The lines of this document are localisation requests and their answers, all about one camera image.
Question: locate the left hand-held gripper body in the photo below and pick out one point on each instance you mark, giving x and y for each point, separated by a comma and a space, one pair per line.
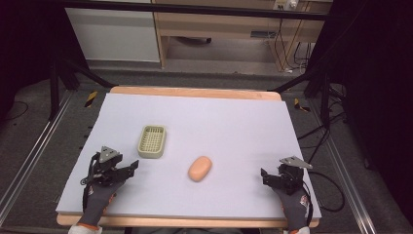
105, 167

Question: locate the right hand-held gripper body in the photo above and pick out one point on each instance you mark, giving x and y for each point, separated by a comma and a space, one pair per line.
290, 175

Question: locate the person's left hand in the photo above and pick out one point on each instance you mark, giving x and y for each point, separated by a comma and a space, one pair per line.
97, 200

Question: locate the person's right hand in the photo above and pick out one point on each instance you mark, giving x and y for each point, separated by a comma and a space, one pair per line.
295, 209

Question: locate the pale green soap dish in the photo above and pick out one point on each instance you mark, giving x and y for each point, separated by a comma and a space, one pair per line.
152, 142

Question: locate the yellow black floor tape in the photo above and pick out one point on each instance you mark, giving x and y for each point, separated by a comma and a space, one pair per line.
91, 98
300, 105

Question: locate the white foam mat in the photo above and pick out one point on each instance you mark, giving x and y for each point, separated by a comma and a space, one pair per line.
207, 123

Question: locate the wooden table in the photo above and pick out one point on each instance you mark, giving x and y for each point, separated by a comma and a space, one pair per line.
195, 92

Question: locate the black metal stand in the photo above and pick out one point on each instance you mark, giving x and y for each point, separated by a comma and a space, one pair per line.
69, 76
319, 81

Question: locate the white cabinet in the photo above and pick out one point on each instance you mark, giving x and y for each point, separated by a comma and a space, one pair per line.
110, 35

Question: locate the wooden desk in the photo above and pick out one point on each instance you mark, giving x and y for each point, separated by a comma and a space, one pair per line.
220, 27

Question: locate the white power strip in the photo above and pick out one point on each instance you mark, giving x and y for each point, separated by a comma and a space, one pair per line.
286, 4

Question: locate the metal floor rail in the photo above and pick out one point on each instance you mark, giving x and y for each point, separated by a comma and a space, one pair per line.
349, 182
34, 148

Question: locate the black frame crossbar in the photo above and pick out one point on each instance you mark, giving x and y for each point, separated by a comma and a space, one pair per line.
195, 9

